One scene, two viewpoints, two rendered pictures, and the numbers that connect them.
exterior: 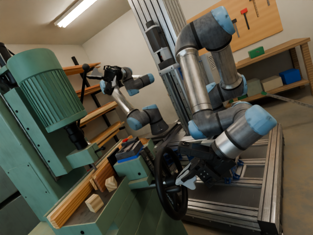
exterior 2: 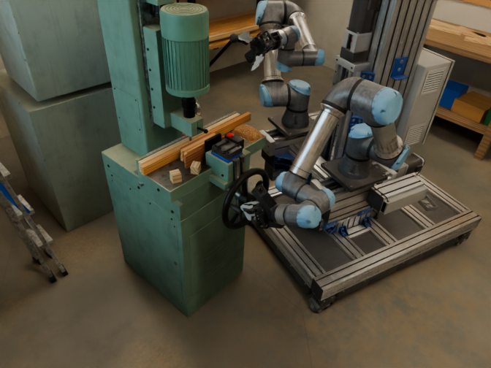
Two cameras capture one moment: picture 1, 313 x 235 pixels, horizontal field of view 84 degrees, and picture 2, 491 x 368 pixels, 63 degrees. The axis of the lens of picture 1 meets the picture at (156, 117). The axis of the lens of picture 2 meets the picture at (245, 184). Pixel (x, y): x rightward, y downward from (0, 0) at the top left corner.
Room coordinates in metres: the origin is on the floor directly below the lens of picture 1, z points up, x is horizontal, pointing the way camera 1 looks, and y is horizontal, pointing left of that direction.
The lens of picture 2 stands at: (-0.58, -0.34, 1.91)
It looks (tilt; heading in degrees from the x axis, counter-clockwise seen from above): 38 degrees down; 18
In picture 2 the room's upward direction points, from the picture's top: 3 degrees clockwise
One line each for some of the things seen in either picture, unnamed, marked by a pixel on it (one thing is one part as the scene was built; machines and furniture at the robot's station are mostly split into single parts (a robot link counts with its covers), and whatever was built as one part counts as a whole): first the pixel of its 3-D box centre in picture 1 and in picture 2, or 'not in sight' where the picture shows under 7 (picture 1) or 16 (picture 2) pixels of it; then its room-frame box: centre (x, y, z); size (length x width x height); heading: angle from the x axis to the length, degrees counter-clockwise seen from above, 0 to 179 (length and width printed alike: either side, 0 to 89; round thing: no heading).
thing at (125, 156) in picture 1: (130, 148); (229, 146); (0.75, 0.17, 0.99); 0.13 x 0.11 x 0.06; 158
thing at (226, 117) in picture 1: (238, 117); (315, 201); (0.53, -0.25, 0.99); 0.11 x 0.11 x 0.08; 65
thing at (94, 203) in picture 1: (94, 203); (175, 176); (0.56, 0.32, 0.92); 0.04 x 0.04 x 0.04; 47
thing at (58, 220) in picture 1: (106, 166); (202, 140); (0.85, 0.34, 0.92); 0.67 x 0.02 x 0.04; 158
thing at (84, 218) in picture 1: (125, 173); (214, 161); (0.78, 0.25, 0.87); 0.61 x 0.30 x 0.06; 158
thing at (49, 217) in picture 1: (99, 169); (193, 140); (0.83, 0.37, 0.92); 0.60 x 0.02 x 0.05; 158
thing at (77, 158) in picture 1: (85, 156); (187, 123); (0.79, 0.38, 1.03); 0.14 x 0.07 x 0.09; 68
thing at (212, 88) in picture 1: (210, 95); (363, 140); (1.04, -0.36, 0.98); 0.13 x 0.12 x 0.14; 65
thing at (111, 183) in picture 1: (111, 183); (195, 167); (0.64, 0.27, 0.92); 0.04 x 0.03 x 0.04; 8
